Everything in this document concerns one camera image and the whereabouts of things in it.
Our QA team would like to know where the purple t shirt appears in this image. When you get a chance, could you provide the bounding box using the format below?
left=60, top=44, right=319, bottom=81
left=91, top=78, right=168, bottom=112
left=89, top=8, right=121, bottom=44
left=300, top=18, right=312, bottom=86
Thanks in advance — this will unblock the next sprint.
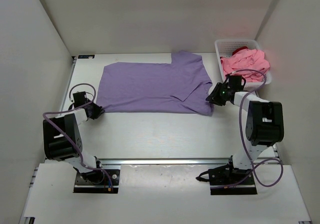
left=96, top=51, right=213, bottom=116

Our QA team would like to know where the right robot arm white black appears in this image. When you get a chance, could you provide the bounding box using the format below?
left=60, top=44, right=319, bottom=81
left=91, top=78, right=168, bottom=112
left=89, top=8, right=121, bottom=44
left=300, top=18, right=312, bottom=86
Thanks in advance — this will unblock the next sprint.
left=196, top=72, right=285, bottom=189

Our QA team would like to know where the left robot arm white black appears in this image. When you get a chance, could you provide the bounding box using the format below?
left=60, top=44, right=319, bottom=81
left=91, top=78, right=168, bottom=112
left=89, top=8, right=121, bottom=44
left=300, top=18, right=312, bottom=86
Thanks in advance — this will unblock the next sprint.
left=43, top=91, right=107, bottom=184

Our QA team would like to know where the pink t shirt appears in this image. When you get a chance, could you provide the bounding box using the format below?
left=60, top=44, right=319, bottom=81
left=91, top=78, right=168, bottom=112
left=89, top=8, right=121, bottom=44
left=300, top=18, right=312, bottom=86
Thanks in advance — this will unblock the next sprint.
left=220, top=49, right=270, bottom=83

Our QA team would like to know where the white plastic basket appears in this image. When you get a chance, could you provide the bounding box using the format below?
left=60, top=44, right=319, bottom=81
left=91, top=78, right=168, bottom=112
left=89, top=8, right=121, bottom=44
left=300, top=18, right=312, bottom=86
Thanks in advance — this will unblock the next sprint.
left=215, top=39, right=272, bottom=90

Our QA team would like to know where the red t shirt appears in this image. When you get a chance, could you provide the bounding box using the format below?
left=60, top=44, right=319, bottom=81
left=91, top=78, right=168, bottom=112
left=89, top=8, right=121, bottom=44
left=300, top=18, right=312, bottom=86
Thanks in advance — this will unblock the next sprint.
left=232, top=46, right=249, bottom=56

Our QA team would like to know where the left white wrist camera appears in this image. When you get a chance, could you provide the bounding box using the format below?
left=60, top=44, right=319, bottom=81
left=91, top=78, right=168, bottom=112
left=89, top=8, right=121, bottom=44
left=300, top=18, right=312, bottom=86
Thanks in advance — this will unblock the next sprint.
left=73, top=91, right=86, bottom=96

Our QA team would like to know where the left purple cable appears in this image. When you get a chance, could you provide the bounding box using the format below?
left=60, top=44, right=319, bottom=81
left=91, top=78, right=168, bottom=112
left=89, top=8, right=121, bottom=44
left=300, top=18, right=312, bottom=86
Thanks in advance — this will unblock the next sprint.
left=42, top=83, right=113, bottom=192

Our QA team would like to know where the purple cable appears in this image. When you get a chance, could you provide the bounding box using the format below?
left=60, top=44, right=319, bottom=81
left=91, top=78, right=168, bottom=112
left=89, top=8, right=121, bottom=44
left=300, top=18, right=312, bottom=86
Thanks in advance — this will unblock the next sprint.
left=209, top=69, right=285, bottom=191
left=42, top=83, right=113, bottom=192

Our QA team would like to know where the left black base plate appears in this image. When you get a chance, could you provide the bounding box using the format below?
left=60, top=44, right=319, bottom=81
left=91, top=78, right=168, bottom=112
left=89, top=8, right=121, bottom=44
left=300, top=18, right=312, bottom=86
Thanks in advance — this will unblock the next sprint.
left=73, top=169, right=121, bottom=194

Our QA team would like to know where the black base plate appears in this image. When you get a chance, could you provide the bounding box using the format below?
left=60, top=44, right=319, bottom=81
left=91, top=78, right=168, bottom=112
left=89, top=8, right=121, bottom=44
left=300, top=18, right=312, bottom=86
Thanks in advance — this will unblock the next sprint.
left=208, top=167, right=258, bottom=195
left=73, top=169, right=121, bottom=194

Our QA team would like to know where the aluminium rail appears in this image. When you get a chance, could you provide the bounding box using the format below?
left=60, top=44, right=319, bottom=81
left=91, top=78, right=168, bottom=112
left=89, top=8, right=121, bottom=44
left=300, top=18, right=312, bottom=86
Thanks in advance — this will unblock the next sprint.
left=100, top=158, right=229, bottom=165

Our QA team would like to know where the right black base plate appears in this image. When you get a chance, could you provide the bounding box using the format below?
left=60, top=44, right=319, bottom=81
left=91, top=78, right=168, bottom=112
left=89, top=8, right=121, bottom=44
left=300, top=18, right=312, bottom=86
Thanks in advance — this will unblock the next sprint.
left=208, top=167, right=258, bottom=195

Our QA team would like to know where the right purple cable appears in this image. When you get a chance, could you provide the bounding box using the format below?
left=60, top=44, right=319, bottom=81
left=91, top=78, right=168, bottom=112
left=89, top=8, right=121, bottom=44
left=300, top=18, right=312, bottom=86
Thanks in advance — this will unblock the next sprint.
left=209, top=69, right=285, bottom=191

